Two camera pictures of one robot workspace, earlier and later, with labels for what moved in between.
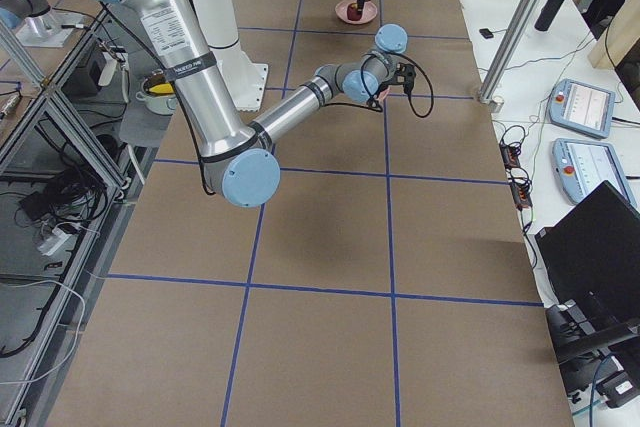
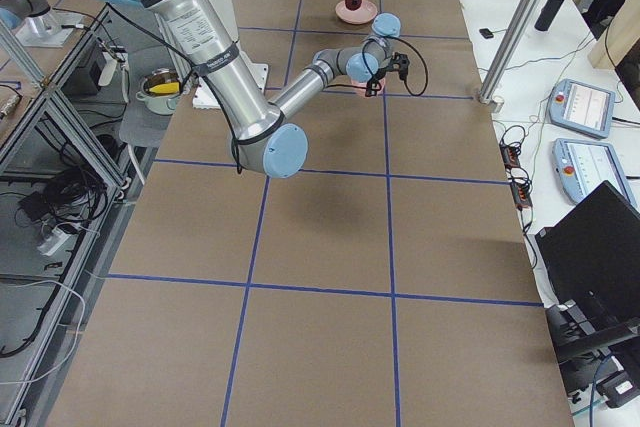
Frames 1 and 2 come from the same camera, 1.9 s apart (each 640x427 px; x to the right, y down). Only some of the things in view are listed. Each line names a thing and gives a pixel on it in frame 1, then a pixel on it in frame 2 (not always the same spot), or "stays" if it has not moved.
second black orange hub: (522, 195) stays
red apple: (352, 12) → (349, 2)
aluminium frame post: (519, 28) stays
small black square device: (486, 33) stays
